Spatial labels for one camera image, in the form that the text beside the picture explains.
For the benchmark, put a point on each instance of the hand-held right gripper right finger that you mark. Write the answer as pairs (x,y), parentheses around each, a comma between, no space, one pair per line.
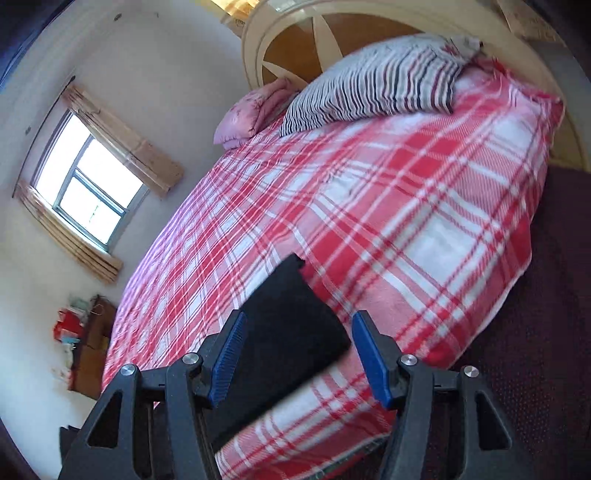
(371,362)

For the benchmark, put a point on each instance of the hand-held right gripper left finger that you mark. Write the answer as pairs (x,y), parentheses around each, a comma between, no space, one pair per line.
(218,362)

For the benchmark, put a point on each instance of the black pants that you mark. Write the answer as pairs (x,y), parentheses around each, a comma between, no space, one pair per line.
(286,341)

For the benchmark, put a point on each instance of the brown wooden desk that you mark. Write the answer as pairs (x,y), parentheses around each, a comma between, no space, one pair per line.
(94,341)

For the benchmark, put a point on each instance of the red plaid bed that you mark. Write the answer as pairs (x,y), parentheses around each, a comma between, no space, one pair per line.
(369,207)

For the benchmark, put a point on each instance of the red gift bag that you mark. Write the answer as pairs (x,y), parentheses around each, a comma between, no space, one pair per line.
(64,327)

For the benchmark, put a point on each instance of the dark maroon cloth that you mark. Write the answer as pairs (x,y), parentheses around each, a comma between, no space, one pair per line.
(531,369)

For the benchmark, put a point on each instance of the dark furniture piece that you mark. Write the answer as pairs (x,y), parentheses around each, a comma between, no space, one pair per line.
(71,443)

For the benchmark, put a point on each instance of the beige patterned curtain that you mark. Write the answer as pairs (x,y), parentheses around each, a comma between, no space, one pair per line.
(69,235)
(124,138)

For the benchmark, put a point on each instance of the sliding glass window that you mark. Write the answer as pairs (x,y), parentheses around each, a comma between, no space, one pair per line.
(92,184)

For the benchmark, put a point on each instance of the folded pink quilt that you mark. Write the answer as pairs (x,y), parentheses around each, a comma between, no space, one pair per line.
(249,115)

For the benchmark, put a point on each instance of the striped pillow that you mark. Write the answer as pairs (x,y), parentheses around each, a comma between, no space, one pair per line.
(369,83)

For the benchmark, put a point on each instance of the wooden round headboard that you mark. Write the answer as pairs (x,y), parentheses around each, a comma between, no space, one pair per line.
(295,50)

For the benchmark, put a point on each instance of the yellow curtain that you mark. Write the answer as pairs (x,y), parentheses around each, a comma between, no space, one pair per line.
(235,7)

